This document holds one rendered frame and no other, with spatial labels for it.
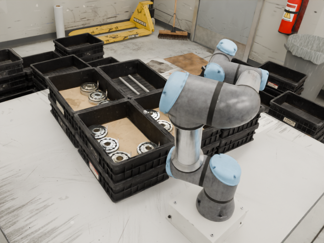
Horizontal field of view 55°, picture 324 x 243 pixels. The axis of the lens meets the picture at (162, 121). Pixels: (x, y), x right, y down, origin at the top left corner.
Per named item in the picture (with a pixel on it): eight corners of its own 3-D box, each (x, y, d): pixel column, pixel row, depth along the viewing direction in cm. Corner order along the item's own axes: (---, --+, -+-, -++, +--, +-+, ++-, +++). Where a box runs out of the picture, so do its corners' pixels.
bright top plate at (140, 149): (163, 153, 136) (164, 152, 136) (143, 160, 132) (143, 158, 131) (152, 140, 143) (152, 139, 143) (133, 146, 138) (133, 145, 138)
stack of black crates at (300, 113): (314, 156, 258) (336, 112, 232) (297, 172, 240) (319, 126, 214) (272, 132, 281) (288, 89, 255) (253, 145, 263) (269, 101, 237)
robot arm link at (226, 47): (217, 45, 114) (222, 34, 120) (205, 66, 122) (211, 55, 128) (236, 55, 114) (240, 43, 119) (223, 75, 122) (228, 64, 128)
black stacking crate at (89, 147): (172, 163, 139) (175, 143, 132) (114, 188, 123) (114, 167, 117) (128, 117, 164) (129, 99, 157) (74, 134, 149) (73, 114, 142)
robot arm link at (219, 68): (235, 74, 106) (241, 57, 114) (203, 66, 109) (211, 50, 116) (230, 91, 112) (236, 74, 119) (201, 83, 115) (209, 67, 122)
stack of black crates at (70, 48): (89, 71, 345) (87, 32, 319) (105, 82, 328) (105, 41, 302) (56, 81, 321) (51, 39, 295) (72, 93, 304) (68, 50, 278)
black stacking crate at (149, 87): (173, 103, 179) (175, 86, 173) (128, 117, 164) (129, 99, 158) (137, 74, 204) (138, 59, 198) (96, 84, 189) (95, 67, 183)
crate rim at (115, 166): (176, 146, 133) (176, 142, 132) (114, 171, 118) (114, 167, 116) (129, 102, 158) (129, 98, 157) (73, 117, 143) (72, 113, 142)
